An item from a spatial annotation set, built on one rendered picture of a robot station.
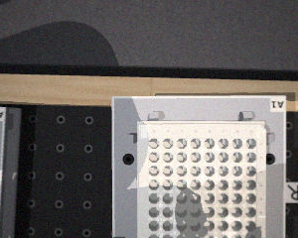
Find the white label with black text rg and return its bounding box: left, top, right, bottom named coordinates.
left=286, top=181, right=298, bottom=203

